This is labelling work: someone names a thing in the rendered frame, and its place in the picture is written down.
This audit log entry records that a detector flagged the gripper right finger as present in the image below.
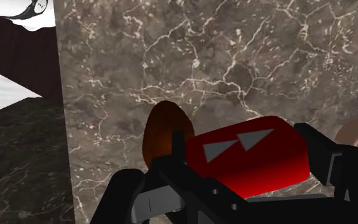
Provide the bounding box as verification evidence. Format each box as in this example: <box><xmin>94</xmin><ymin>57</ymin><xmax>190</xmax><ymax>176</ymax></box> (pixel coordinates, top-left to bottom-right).
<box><xmin>294</xmin><ymin>122</ymin><xmax>358</xmax><ymax>203</ymax></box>

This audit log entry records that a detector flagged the brown egg-shaped object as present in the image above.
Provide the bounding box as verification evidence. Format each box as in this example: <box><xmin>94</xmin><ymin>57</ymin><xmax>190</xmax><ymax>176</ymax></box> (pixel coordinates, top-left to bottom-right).
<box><xmin>142</xmin><ymin>100</ymin><xmax>196</xmax><ymax>170</ymax></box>

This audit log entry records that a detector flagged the red block with grey triangles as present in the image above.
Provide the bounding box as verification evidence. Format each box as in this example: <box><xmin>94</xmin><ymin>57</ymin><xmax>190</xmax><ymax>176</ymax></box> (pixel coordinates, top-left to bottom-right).
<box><xmin>184</xmin><ymin>115</ymin><xmax>311</xmax><ymax>199</ymax></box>

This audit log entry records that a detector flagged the brown round cylinder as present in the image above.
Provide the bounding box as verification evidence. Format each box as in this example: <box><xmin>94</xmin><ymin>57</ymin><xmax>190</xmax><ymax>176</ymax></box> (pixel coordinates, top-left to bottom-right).
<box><xmin>334</xmin><ymin>117</ymin><xmax>358</xmax><ymax>153</ymax></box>

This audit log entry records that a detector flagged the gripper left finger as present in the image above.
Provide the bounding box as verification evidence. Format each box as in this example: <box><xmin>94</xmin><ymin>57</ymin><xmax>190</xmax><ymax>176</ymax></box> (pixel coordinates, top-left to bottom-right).
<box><xmin>90</xmin><ymin>130</ymin><xmax>251</xmax><ymax>224</ymax></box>

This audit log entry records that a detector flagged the dark red robot stand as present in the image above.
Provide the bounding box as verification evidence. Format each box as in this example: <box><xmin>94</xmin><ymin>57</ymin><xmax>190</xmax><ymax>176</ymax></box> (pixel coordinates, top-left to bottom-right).
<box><xmin>0</xmin><ymin>15</ymin><xmax>64</xmax><ymax>101</ymax></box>

